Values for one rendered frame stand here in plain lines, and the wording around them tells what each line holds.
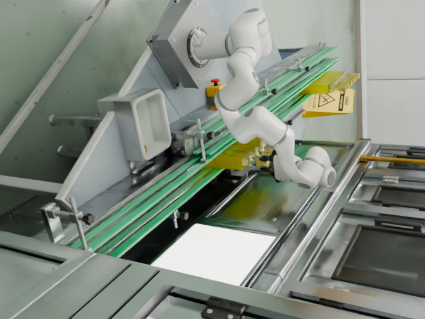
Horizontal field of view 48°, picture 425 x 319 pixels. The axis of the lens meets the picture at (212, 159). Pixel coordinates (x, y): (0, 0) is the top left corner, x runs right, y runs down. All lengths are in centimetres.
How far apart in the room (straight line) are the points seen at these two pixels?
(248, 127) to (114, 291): 79
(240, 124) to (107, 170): 50
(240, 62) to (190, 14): 46
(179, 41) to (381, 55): 602
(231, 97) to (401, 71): 626
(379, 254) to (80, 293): 99
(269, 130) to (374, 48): 625
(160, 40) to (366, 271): 106
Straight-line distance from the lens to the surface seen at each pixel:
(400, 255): 157
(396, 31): 756
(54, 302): 86
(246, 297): 76
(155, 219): 159
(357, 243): 161
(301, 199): 178
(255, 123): 145
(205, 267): 147
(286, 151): 151
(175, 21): 185
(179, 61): 183
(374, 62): 769
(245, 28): 161
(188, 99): 205
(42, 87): 219
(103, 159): 165
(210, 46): 182
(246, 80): 146
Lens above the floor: 189
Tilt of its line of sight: 30 degrees down
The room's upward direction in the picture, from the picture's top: 95 degrees clockwise
